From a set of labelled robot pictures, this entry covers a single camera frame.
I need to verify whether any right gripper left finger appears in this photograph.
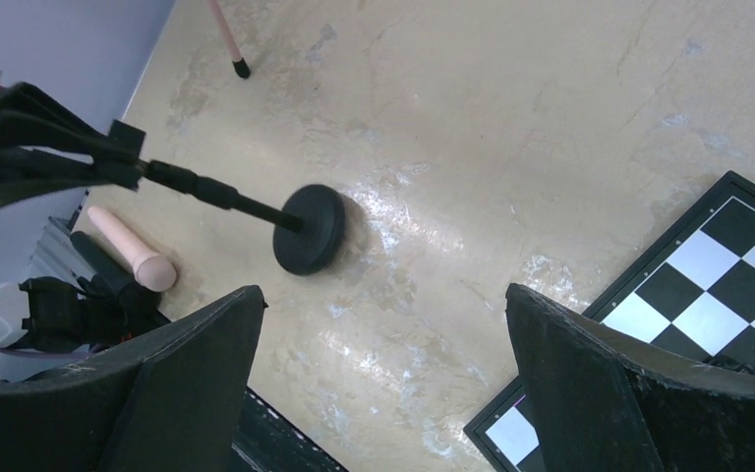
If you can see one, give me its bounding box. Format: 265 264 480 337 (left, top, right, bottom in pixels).
0 285 266 471

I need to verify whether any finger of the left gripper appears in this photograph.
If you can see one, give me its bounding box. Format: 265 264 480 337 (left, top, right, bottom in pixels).
0 82 140 163
0 147 144 209

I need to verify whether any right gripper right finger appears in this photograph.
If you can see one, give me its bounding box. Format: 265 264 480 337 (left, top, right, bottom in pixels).
506 283 755 471

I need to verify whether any black microphone stand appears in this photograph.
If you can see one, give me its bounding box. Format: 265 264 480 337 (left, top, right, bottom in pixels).
145 161 347 275

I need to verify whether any pink tripod music stand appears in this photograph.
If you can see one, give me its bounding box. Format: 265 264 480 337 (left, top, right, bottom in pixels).
207 0 252 80

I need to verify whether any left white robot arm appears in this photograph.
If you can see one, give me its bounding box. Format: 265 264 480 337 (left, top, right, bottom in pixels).
0 83 167 357

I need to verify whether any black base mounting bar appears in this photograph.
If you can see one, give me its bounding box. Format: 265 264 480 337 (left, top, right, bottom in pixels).
228 387 348 472

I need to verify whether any black white chessboard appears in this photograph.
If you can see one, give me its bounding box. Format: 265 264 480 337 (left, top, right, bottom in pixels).
465 172 755 471

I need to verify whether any aluminium frame rail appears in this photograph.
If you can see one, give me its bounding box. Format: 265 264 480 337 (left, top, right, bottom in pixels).
27 188 94 285

